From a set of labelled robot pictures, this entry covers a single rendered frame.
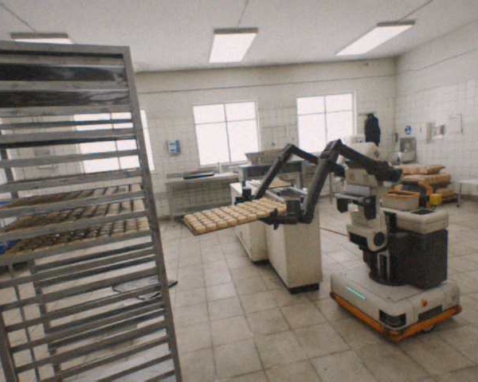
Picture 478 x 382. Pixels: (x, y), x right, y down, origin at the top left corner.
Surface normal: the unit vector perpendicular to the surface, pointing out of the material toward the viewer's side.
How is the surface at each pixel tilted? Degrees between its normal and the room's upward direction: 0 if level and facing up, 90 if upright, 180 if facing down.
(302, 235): 90
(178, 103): 90
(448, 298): 90
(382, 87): 90
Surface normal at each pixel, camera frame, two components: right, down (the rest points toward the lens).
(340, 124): 0.18, 0.16
